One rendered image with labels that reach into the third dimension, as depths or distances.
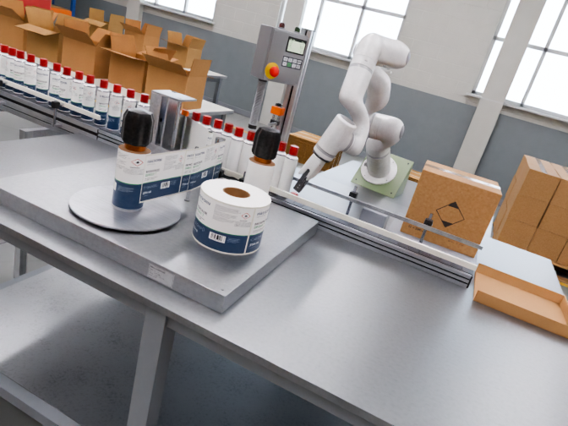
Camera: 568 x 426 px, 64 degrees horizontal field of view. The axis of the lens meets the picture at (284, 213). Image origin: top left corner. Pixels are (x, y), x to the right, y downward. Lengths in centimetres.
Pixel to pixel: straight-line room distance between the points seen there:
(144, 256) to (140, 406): 41
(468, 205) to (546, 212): 305
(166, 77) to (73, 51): 92
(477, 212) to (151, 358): 127
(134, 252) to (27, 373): 77
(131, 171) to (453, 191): 117
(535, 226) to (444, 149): 256
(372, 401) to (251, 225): 54
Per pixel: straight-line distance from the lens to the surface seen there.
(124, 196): 136
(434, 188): 186
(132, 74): 382
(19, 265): 264
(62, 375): 182
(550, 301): 191
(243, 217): 122
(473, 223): 190
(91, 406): 172
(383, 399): 104
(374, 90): 204
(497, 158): 706
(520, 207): 488
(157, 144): 190
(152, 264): 117
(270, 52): 178
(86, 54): 406
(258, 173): 147
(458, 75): 706
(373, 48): 178
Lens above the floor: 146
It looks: 21 degrees down
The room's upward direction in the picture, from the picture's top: 15 degrees clockwise
